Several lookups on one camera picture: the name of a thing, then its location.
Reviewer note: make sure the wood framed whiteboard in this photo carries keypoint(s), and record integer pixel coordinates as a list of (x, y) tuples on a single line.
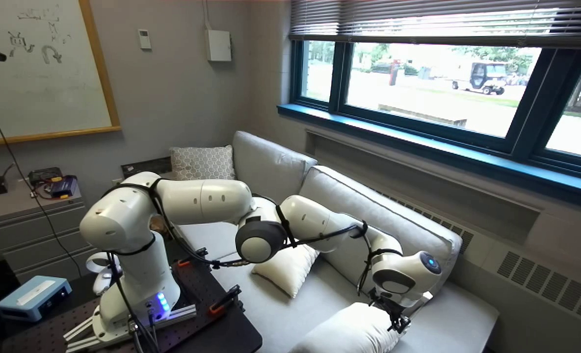
[(42, 85)]

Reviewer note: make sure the black robot table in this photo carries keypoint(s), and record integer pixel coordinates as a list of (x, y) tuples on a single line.
[(228, 334)]

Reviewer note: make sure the black orange clamp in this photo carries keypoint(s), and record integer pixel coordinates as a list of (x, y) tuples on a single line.
[(224, 301), (193, 260)]

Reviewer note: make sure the small cream pillow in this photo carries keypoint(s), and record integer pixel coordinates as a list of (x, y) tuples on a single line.
[(342, 330), (291, 267)]

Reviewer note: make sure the white VR controller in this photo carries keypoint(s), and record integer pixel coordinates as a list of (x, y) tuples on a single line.
[(102, 285)]

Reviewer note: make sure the dark window blinds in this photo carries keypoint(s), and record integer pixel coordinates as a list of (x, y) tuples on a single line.
[(434, 20)]

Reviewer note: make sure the grey drawer cabinet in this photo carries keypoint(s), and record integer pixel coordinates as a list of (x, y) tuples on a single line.
[(28, 236)]

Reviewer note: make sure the light blue box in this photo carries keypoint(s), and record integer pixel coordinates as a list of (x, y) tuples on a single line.
[(32, 297)]

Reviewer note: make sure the grey patterned pillow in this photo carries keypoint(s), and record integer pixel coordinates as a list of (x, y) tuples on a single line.
[(203, 161)]

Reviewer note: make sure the beige wall heater cover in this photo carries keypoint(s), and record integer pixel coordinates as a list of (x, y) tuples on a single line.
[(434, 189)]

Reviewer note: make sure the white wall box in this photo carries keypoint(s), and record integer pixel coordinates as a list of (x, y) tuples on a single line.
[(220, 46)]

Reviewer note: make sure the dark jeep outside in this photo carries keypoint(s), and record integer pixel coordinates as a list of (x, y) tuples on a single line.
[(487, 79)]

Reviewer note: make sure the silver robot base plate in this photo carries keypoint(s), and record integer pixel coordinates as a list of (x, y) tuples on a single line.
[(175, 314)]

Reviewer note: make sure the white wall thermostat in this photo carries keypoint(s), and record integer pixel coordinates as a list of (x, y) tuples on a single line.
[(146, 40)]

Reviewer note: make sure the small black gadget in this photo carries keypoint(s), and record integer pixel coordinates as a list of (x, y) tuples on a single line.
[(0, 185)]

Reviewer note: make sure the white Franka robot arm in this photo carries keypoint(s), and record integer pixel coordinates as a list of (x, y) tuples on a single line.
[(199, 199)]

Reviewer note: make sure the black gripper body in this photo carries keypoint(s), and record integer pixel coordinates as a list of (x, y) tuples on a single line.
[(391, 307)]

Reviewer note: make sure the grey sofa seat cushion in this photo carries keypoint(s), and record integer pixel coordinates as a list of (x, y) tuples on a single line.
[(205, 238), (271, 314)]

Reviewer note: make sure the black orange electronic device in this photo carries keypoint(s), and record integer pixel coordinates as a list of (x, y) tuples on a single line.
[(55, 187)]

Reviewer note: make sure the blue framed wide window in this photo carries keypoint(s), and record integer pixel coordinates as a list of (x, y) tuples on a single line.
[(434, 134)]

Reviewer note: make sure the grey fabric sofa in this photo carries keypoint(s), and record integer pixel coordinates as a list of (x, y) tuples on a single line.
[(448, 326)]

